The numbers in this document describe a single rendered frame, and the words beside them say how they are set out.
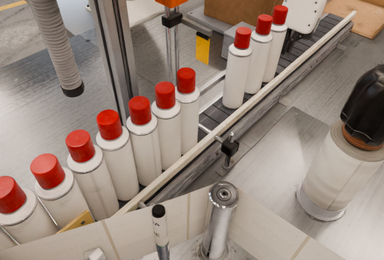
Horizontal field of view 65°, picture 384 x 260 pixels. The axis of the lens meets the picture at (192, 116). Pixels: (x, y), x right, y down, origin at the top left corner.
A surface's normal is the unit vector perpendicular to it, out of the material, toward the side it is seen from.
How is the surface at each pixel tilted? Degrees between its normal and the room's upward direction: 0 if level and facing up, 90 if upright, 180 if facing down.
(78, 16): 0
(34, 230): 90
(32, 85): 0
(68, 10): 0
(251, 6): 90
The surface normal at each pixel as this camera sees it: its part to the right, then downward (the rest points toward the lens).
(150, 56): 0.02, -0.70
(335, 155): -0.88, 0.33
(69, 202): 0.78, 0.46
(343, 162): -0.71, 0.50
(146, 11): 0.47, -0.20
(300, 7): -0.63, 0.25
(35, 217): 0.96, 0.22
